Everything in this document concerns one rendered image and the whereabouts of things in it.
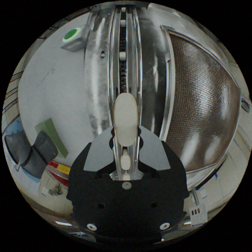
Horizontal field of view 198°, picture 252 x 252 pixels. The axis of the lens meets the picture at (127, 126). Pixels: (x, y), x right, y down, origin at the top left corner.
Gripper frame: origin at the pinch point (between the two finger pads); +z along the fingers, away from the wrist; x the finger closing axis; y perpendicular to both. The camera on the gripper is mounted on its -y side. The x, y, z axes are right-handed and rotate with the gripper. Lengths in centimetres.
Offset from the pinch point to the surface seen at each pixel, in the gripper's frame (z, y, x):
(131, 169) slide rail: 8.7, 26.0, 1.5
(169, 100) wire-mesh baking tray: 4.1, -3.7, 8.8
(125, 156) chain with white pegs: 6.7, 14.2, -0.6
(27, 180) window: -91, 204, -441
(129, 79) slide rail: 8.8, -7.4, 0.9
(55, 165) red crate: 8, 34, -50
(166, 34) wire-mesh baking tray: 3.9, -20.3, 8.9
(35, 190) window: -109, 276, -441
